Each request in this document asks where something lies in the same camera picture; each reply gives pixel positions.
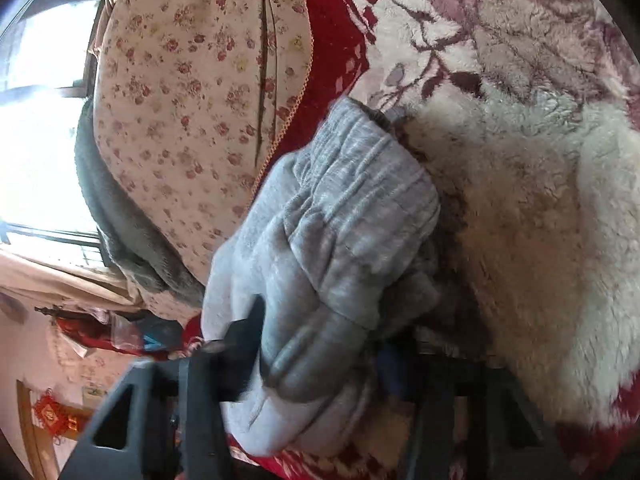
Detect light grey sweatpants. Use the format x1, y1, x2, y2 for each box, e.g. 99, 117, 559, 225
202, 98, 440, 457

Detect blue box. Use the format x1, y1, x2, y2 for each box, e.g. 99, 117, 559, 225
134, 314, 183, 352

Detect red chinese knot decoration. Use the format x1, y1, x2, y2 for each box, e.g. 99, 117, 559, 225
32, 388, 79, 441

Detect grey fleece garment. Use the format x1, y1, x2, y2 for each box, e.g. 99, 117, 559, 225
74, 99, 204, 308

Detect beige curtain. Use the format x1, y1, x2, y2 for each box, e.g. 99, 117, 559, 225
1, 248, 144, 312

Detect red cream floral blanket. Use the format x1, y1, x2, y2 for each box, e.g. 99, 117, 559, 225
221, 0, 639, 479

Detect bright window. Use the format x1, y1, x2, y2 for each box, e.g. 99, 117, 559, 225
1, 0, 102, 233

